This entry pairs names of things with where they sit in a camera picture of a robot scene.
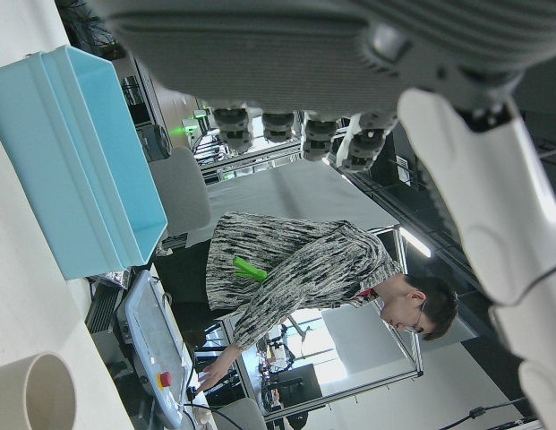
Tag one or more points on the black vented box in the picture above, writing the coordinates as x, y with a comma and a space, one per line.
102, 309

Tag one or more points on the person in patterned shirt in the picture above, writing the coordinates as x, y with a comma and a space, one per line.
282, 251

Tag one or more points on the black round device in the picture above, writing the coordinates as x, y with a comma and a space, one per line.
156, 142

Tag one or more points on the grey office chair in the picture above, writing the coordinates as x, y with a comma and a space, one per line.
181, 192

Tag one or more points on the light blue plastic bin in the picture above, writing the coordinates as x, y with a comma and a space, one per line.
58, 157

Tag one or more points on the grey teach pendant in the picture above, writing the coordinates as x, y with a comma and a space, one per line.
152, 322

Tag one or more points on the green clip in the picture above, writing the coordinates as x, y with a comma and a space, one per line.
250, 269

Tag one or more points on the beige paper cup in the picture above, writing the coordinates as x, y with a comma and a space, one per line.
13, 389

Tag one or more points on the dark potted plant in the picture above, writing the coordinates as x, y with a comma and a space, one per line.
87, 27

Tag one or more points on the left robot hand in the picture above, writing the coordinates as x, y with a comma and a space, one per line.
282, 54

